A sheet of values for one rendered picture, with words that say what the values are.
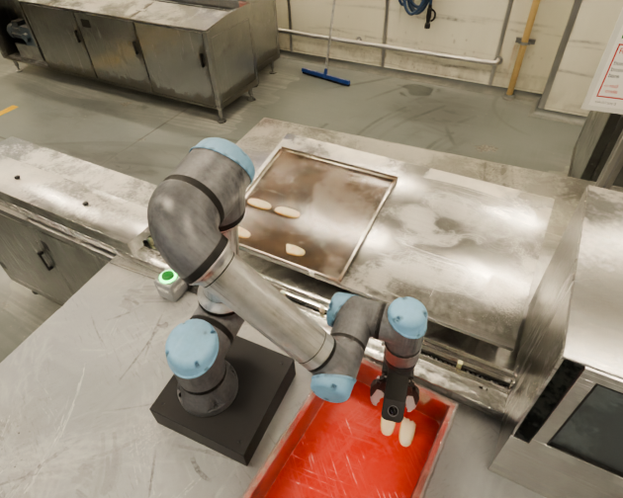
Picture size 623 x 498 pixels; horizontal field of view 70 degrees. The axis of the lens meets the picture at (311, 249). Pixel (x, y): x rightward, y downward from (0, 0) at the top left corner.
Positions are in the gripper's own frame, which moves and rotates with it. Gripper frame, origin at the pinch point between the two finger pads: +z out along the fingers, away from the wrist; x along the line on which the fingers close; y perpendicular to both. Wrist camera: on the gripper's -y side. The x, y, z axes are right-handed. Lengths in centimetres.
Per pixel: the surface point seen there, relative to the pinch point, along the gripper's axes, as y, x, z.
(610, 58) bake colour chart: 89, -48, -52
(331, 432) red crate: -5.1, 13.7, 8.5
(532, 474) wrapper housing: -8.0, -31.4, 1.8
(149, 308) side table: 22, 79, 8
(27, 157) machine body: 95, 182, 8
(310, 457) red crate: -12.4, 17.7, 8.5
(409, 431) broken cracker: -1.2, -5.3, 7.6
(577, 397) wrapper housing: -7.7, -29.0, -30.9
